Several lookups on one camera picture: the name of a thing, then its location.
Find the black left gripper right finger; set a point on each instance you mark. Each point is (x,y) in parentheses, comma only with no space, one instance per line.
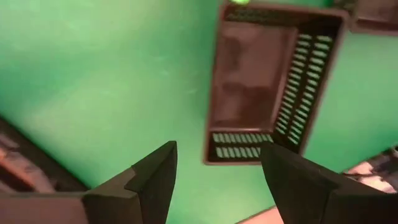
(304,193)

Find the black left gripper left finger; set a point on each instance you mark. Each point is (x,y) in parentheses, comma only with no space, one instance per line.
(149,186)

